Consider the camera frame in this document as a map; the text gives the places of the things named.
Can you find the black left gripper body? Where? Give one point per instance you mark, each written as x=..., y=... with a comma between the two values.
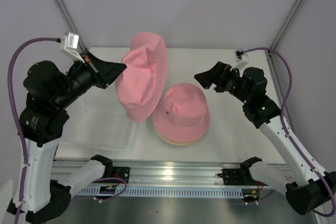
x=83, y=77

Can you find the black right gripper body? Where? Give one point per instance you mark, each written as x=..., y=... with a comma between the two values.
x=229, y=81

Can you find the pink bucket hat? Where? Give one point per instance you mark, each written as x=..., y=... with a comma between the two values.
x=141, y=84
x=182, y=113

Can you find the beige bucket hat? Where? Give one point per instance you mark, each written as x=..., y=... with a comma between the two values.
x=178, y=142

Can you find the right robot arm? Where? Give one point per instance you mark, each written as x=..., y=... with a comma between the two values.
x=307, y=185

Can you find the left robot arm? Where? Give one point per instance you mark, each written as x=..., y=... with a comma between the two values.
x=50, y=93

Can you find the white plastic basket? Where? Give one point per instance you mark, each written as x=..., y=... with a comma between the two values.
x=99, y=125

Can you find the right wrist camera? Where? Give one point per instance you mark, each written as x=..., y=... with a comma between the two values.
x=241, y=60

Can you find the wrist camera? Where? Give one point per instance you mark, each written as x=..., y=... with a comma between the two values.
x=241, y=60
x=68, y=46

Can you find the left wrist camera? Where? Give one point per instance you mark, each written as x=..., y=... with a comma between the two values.
x=68, y=46

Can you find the right aluminium frame post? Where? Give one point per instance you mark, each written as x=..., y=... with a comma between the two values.
x=286, y=24

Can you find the aluminium frame post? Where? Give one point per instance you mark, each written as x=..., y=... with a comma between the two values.
x=286, y=24
x=62, y=8

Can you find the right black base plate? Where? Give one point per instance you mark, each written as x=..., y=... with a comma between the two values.
x=235, y=177

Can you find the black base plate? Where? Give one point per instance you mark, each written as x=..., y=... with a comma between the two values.
x=235, y=177
x=121, y=172

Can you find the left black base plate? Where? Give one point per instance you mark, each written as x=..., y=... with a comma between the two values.
x=121, y=172

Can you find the aluminium mounting rail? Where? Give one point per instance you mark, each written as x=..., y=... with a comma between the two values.
x=174, y=174

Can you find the left aluminium frame post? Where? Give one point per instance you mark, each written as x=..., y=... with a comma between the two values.
x=62, y=8

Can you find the white slotted cable duct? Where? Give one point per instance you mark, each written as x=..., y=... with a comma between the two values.
x=180, y=192

